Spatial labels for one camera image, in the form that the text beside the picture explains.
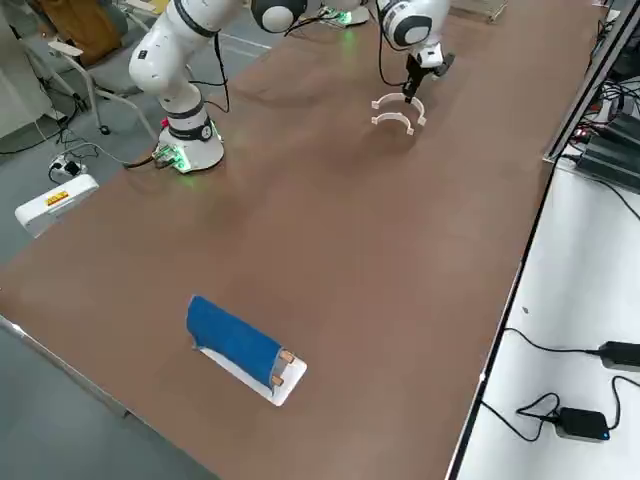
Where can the grey chair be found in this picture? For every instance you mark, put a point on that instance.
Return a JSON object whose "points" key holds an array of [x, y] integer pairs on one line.
{"points": [[105, 77]]}

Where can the aluminium frame post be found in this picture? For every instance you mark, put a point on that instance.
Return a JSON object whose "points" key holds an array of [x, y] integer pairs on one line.
{"points": [[580, 100]]}

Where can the white box yellow label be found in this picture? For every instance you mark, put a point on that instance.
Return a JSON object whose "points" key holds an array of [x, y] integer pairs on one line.
{"points": [[55, 205]]}

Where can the small white PVC pipe clamp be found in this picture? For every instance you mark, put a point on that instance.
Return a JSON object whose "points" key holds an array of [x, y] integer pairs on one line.
{"points": [[392, 115]]}

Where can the large white PVC pipe clamp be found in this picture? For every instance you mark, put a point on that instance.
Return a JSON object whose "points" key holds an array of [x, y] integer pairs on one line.
{"points": [[390, 96]]}

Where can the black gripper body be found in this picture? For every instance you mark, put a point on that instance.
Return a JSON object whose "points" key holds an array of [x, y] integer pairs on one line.
{"points": [[414, 67]]}

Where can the brown jacket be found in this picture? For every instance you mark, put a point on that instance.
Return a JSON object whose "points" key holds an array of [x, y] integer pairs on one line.
{"points": [[85, 30]]}

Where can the blue rolled cloth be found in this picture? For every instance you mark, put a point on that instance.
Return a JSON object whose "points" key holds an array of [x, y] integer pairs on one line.
{"points": [[230, 335]]}

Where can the white power strip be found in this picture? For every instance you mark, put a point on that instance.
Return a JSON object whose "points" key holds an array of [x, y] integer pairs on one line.
{"points": [[67, 166]]}

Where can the black power adapter blue light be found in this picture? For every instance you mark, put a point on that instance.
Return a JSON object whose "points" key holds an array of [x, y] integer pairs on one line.
{"points": [[582, 424]]}

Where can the black equipment box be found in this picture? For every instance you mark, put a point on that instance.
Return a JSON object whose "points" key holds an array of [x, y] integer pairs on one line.
{"points": [[625, 131], [610, 165]]}

